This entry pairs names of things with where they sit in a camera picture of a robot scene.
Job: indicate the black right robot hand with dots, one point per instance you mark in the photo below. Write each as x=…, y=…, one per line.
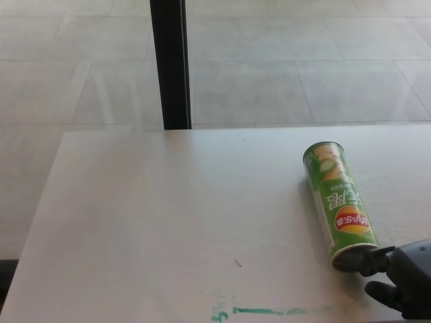
x=409, y=269

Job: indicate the green chips can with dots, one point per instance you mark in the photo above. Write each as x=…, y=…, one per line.
x=336, y=198

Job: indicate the black vertical post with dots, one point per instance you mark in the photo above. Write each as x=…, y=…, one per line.
x=171, y=64

